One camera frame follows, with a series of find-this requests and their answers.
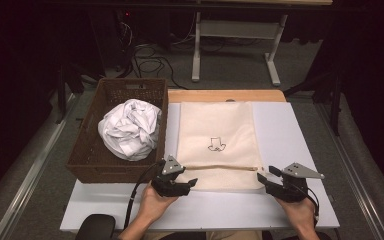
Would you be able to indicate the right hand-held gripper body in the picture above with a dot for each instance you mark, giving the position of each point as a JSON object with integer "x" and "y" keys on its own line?
{"x": 290, "y": 191}

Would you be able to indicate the white metal frame desk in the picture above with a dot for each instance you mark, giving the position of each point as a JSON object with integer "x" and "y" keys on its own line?
{"x": 236, "y": 29}

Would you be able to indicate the aluminium floor rail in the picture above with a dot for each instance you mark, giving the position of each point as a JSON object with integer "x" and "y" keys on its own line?
{"x": 30, "y": 180}
{"x": 354, "y": 173}

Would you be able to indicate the person's left hand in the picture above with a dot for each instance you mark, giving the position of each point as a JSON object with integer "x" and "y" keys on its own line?
{"x": 153, "y": 205}

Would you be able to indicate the black metal stand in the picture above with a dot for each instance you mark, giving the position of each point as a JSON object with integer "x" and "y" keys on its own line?
{"x": 336, "y": 110}
{"x": 61, "y": 100}

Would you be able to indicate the white shirt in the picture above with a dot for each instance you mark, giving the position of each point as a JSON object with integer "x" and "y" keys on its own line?
{"x": 130, "y": 133}

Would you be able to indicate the dark equipment with red light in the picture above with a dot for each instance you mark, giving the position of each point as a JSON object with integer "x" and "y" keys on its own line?
{"x": 126, "y": 40}

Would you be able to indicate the brown wicker basket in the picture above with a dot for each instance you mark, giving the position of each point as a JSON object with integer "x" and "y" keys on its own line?
{"x": 90, "y": 160}

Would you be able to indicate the person's right hand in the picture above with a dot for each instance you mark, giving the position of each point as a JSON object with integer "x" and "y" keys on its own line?
{"x": 300, "y": 213}

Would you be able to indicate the person's beige pants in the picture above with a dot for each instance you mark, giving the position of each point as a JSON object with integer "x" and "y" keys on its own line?
{"x": 233, "y": 236}

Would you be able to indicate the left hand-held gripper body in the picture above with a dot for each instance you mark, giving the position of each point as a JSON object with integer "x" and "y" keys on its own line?
{"x": 171, "y": 188}

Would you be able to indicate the black chair armrest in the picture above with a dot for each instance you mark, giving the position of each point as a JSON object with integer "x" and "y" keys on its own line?
{"x": 95, "y": 228}

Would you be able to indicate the cream mesh laundry bag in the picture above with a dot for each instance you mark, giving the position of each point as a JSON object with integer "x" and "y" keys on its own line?
{"x": 213, "y": 123}

